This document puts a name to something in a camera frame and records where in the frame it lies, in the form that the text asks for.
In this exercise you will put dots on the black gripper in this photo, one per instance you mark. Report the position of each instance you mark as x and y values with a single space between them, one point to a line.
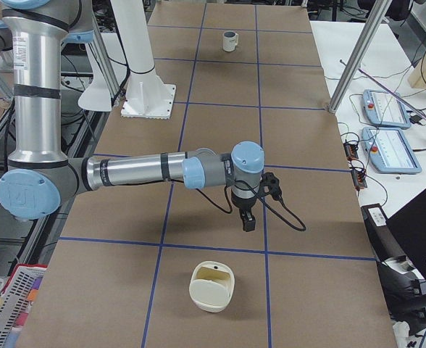
244 204

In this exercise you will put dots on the white mug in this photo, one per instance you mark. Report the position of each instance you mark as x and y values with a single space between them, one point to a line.
230 41

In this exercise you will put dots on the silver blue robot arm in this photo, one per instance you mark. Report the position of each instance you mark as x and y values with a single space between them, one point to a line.
41 177

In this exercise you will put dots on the cream plastic bowl container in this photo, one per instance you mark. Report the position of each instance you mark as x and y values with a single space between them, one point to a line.
211 286

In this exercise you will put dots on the lower blue teach pendant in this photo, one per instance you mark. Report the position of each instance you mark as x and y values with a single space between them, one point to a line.
389 151

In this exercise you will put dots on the blue teach pendant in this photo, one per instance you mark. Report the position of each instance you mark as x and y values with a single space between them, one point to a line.
382 109
389 151

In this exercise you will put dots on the upper blue teach pendant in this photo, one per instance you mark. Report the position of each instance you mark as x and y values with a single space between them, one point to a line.
382 109

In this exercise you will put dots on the pink rod with green tip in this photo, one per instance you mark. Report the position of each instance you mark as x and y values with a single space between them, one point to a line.
394 95

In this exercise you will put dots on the white perforated plastic basket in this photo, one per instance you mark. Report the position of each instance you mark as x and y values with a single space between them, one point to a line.
14 296

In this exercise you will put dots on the white camera stand column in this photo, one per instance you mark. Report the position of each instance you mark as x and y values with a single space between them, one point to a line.
146 96

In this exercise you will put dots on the aluminium frame post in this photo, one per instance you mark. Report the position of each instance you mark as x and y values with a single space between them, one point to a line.
367 34

